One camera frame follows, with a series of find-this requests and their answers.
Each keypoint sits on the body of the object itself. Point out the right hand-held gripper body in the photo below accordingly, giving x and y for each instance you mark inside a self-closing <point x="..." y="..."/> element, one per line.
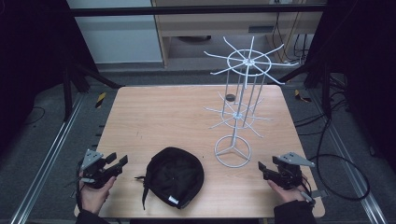
<point x="288" y="174"/>

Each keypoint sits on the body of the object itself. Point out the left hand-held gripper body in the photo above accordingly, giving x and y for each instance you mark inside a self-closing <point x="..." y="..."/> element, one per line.
<point x="92" y="168"/>

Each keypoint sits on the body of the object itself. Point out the person's right hand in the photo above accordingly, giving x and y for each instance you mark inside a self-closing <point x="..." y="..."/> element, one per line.
<point x="288" y="193"/>

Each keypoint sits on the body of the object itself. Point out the person's left hand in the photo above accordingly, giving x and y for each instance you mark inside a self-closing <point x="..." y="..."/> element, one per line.
<point x="93" y="197"/>

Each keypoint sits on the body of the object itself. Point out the black cap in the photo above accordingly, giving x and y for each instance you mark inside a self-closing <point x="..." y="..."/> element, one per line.
<point x="174" y="177"/>

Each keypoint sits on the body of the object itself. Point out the small black round disc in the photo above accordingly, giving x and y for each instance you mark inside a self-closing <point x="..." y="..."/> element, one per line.
<point x="230" y="97"/>

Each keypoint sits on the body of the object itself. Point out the black tripod stand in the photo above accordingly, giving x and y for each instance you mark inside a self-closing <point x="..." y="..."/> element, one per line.
<point x="320" y="77"/>
<point x="79" y="77"/>

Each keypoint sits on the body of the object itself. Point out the white cabinet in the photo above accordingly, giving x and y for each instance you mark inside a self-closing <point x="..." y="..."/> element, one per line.
<point x="115" y="37"/>

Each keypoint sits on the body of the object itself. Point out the black curtain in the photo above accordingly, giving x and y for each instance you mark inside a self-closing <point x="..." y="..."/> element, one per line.
<point x="364" y="62"/>
<point x="28" y="46"/>

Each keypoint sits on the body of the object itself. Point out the light wooden desk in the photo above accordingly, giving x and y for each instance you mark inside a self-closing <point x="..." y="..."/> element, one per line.
<point x="218" y="28"/>

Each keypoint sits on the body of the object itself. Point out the black horizontal bar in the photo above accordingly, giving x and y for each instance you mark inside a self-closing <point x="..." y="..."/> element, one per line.
<point x="186" y="11"/>

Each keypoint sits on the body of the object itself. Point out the aluminium floor rail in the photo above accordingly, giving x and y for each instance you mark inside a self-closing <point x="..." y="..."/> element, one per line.
<point x="43" y="161"/>
<point x="351" y="165"/>

